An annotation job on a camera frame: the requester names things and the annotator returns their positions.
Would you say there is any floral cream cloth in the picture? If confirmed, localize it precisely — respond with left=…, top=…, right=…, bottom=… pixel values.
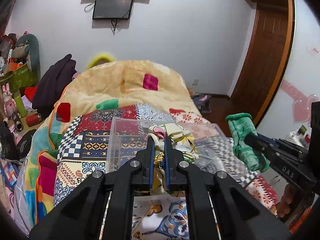
left=148, top=123, right=199, bottom=197

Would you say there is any clear plastic storage box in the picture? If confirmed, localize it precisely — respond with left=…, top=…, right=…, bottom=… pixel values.
left=106, top=118, right=247, bottom=180

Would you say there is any green fuzzy cloth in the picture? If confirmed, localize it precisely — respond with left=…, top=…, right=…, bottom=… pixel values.
left=225, top=112, right=271, bottom=172

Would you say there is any operator hand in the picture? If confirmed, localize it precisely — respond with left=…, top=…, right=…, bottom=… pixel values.
left=276, top=184, right=314, bottom=222

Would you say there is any patchwork bed quilt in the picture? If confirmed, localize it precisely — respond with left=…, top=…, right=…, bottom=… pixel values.
left=52, top=102, right=279, bottom=240

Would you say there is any grey bag on floor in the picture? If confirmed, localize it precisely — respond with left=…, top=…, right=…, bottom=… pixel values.
left=191, top=94, right=212, bottom=114

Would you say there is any beige plush blanket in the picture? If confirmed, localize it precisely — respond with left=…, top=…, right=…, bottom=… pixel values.
left=24, top=61, right=206, bottom=226

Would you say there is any wooden door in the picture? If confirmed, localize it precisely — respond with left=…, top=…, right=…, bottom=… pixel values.
left=231, top=0, right=295, bottom=125

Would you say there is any yellow fuzzy headboard item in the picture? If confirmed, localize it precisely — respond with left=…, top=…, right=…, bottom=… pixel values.
left=86, top=53, right=116, bottom=70

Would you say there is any dark purple clothing pile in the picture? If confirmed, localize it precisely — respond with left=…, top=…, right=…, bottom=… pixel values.
left=32, top=54, right=76, bottom=119

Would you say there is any pink bunny figurine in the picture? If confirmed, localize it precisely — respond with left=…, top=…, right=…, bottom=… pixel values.
left=2, top=83, right=17, bottom=117

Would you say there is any green cardboard box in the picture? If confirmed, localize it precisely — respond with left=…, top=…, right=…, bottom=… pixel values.
left=1, top=64, right=37, bottom=93

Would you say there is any green plush toy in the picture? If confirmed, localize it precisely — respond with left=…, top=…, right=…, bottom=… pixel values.
left=12, top=34, right=41, bottom=80

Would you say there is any wall power socket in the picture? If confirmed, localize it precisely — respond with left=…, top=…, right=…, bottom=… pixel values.
left=192, top=79, right=198, bottom=86

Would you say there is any small black wall monitor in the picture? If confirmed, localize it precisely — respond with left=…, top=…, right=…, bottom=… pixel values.
left=92, top=0, right=133, bottom=20

